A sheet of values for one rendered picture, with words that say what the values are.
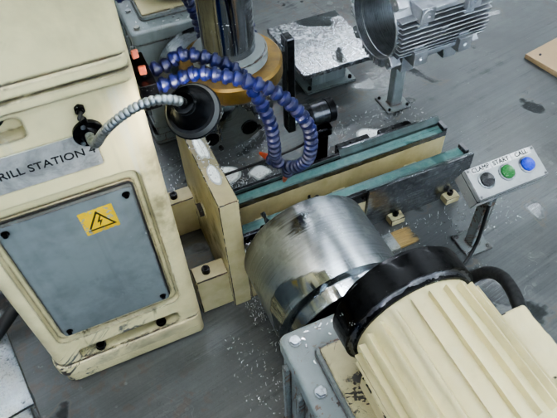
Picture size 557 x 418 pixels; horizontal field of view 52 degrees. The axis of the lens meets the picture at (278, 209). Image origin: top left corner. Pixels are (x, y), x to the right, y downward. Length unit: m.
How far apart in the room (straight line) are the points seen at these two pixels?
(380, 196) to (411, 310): 0.72
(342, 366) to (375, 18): 0.72
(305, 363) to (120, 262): 0.36
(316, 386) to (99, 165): 0.43
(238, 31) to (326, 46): 0.86
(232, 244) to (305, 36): 0.89
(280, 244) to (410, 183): 0.51
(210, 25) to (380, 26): 0.43
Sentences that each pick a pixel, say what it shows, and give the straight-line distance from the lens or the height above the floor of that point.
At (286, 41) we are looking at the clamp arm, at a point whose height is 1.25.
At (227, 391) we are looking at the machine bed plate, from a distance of 1.21.
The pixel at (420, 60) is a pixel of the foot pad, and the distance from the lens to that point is 1.14.
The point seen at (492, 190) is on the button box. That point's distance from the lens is 1.21.
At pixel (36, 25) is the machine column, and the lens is 0.70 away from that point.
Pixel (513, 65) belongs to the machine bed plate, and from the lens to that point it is 2.00.
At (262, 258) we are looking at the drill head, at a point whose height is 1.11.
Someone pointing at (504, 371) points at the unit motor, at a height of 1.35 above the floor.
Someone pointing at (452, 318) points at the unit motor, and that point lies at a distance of 0.66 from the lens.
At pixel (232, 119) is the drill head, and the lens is 1.38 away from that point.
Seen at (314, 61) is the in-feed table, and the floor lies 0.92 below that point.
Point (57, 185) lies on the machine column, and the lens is 0.85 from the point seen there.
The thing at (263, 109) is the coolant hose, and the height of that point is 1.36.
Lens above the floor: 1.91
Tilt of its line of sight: 50 degrees down
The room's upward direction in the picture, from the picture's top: 3 degrees counter-clockwise
